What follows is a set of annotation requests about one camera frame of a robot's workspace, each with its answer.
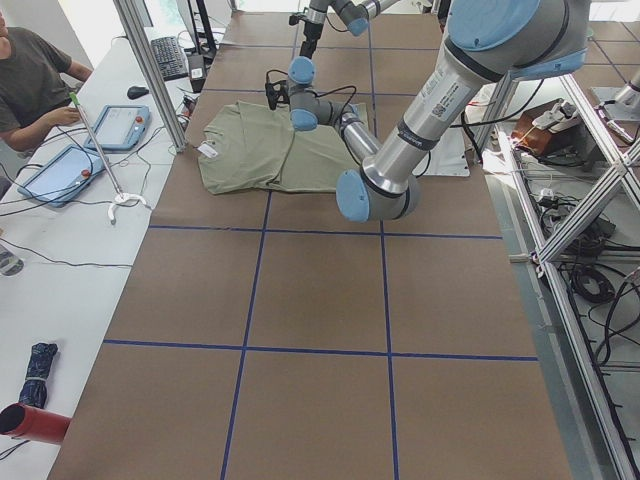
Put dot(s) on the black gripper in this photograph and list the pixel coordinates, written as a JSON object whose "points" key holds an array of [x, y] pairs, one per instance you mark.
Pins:
{"points": [[310, 31]]}

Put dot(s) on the olive green long-sleeve shirt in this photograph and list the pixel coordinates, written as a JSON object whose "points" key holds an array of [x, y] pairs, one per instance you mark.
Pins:
{"points": [[257, 148]]}

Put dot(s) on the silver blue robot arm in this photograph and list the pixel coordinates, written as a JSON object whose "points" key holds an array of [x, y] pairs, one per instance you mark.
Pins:
{"points": [[483, 42], [355, 17]]}

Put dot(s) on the black power brick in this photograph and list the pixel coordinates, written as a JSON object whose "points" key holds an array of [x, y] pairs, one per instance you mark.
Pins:
{"points": [[196, 72]]}

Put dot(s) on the black computer keyboard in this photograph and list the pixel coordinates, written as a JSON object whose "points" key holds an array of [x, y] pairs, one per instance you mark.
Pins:
{"points": [[169, 57]]}

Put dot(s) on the white Miniso hang tag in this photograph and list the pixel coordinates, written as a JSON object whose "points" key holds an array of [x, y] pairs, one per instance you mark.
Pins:
{"points": [[207, 150]]}

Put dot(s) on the black computer mouse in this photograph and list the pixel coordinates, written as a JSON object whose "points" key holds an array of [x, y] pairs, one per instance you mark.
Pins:
{"points": [[135, 92]]}

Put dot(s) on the far blue teach pendant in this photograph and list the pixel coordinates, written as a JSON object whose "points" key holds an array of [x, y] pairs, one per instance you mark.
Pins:
{"points": [[120, 128]]}

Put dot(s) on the blue teach pendant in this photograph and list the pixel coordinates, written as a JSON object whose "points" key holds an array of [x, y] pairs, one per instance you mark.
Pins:
{"points": [[64, 177], [120, 128]]}

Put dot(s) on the silver reacher grabber stick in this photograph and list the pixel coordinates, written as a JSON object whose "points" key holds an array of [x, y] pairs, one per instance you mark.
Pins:
{"points": [[121, 198]]}

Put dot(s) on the brown box with white device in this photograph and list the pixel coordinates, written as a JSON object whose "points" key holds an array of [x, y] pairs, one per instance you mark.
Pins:
{"points": [[551, 127]]}

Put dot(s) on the seated person in grey shirt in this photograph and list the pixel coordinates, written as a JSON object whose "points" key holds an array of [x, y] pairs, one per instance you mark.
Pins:
{"points": [[34, 97]]}

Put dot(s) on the near blue teach pendant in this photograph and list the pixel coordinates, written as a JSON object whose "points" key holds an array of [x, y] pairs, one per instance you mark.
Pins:
{"points": [[64, 177]]}

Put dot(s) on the folded dark blue umbrella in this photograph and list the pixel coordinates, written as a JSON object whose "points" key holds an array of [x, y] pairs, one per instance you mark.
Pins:
{"points": [[34, 390]]}

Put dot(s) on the red cylinder tube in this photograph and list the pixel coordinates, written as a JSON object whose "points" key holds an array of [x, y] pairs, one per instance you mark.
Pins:
{"points": [[31, 423]]}

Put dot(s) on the aluminium frame post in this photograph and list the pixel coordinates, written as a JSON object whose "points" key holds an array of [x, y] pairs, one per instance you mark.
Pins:
{"points": [[140, 45]]}

